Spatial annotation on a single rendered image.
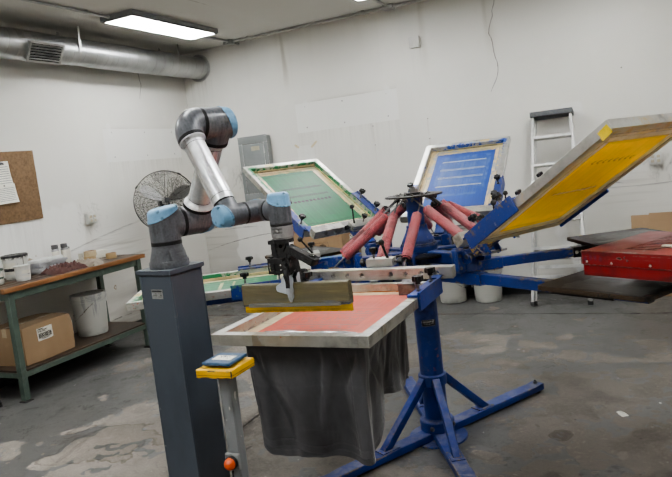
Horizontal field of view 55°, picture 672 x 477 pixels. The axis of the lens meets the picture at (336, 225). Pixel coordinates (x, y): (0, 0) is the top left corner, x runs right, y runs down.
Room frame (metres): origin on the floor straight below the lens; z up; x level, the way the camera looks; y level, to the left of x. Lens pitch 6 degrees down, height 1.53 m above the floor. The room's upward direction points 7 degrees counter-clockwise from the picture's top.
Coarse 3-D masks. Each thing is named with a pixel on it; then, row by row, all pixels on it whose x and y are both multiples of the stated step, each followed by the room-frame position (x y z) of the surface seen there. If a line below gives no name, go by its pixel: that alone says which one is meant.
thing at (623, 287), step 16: (480, 272) 3.01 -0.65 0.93; (528, 288) 2.76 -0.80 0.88; (544, 288) 2.48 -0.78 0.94; (560, 288) 2.42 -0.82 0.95; (576, 288) 2.38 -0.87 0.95; (592, 288) 2.36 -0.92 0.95; (608, 288) 2.33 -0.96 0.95; (624, 288) 2.30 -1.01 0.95; (640, 288) 2.27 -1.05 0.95; (656, 288) 2.25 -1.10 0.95
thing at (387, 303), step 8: (368, 296) 2.65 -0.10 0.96; (376, 296) 2.63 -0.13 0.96; (384, 296) 2.61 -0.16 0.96; (392, 296) 2.59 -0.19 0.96; (400, 296) 2.57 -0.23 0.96; (360, 304) 2.51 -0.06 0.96; (368, 304) 2.50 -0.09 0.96; (376, 304) 2.48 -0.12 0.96; (384, 304) 2.47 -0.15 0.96; (392, 304) 2.45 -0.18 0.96; (376, 312) 2.35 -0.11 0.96; (384, 312) 2.34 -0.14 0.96; (368, 320) 2.25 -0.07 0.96; (376, 320) 2.23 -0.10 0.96; (360, 328) 2.15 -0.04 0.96
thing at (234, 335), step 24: (360, 288) 2.74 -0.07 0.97; (384, 288) 2.69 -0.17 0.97; (408, 312) 2.26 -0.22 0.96; (216, 336) 2.16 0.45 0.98; (240, 336) 2.12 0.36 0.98; (264, 336) 2.08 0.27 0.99; (288, 336) 2.04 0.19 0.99; (312, 336) 2.00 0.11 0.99; (336, 336) 1.96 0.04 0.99; (360, 336) 1.93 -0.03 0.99
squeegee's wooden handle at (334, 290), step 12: (252, 288) 2.19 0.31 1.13; (264, 288) 2.17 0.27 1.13; (300, 288) 2.11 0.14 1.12; (312, 288) 2.09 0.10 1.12; (324, 288) 2.07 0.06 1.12; (336, 288) 2.05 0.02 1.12; (348, 288) 2.04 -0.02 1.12; (252, 300) 2.19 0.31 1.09; (264, 300) 2.17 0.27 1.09; (276, 300) 2.15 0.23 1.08; (288, 300) 2.13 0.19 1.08; (300, 300) 2.11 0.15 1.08; (312, 300) 2.09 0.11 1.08; (324, 300) 2.07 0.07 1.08; (336, 300) 2.05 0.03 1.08; (348, 300) 2.04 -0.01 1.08
